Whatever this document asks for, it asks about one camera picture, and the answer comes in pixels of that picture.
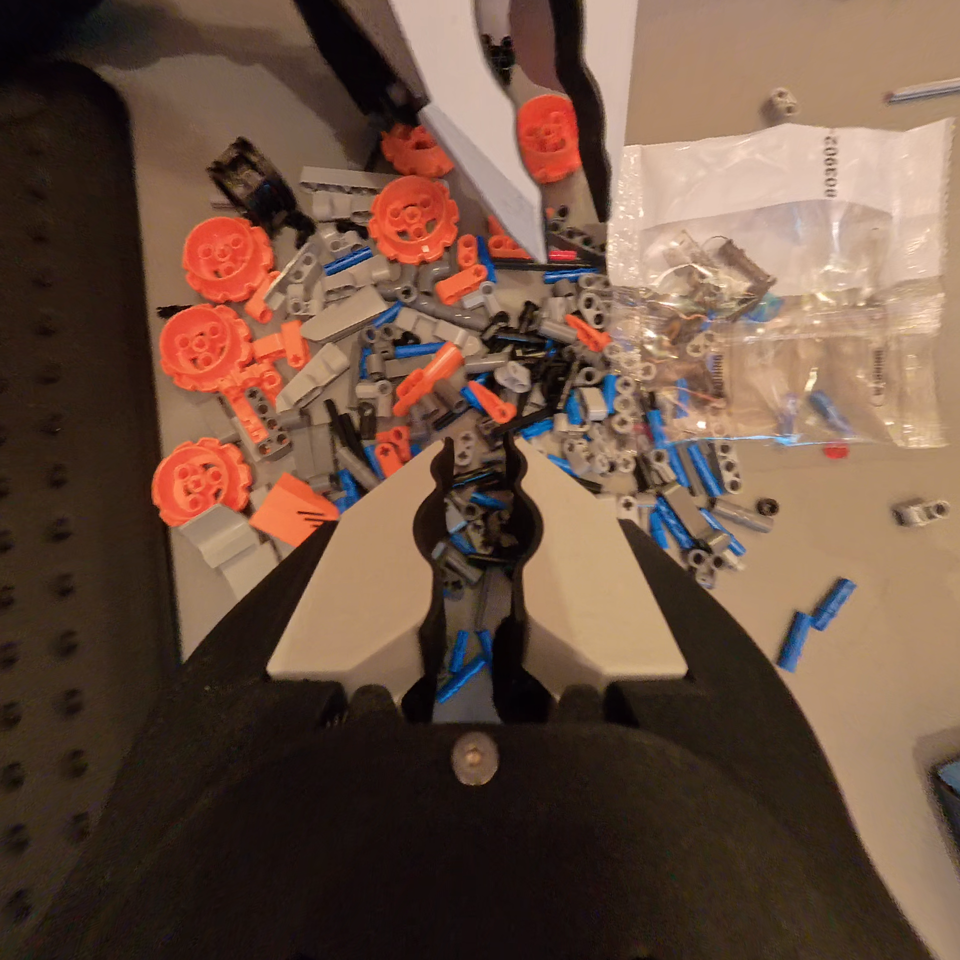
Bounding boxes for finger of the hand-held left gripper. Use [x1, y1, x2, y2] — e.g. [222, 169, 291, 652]
[388, 0, 547, 262]
[547, 0, 640, 226]

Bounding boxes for thin grey axle rod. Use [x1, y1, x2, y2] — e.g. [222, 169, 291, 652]
[885, 78, 960, 105]

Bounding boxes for black dimpled pad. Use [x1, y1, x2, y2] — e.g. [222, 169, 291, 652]
[0, 60, 185, 924]

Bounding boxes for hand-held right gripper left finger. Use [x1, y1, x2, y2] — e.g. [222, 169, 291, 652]
[266, 438, 455, 725]

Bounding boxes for blue pin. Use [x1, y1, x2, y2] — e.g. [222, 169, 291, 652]
[810, 577, 858, 631]
[776, 611, 815, 672]

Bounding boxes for black wheel rim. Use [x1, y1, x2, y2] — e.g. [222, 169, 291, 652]
[206, 137, 316, 235]

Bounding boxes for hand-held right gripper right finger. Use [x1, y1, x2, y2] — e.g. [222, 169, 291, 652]
[501, 433, 689, 720]

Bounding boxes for small clear white-label parts bag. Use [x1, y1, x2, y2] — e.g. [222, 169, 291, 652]
[606, 120, 948, 451]

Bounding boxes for light grey connector piece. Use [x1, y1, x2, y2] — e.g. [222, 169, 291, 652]
[892, 496, 952, 528]

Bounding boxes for cluster of orange wheels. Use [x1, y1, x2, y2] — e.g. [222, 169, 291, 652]
[150, 93, 579, 530]

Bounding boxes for pile of small building parts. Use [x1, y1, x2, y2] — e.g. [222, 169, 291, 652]
[176, 161, 751, 702]

